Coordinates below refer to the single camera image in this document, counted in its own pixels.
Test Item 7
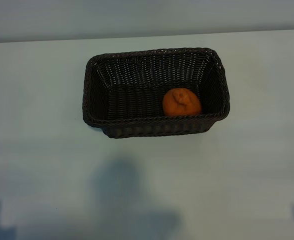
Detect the orange fruit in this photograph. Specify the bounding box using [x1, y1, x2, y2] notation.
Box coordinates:
[162, 87, 202, 117]

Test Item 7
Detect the dark brown wicker basket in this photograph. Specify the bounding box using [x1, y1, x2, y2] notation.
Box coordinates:
[82, 47, 230, 139]

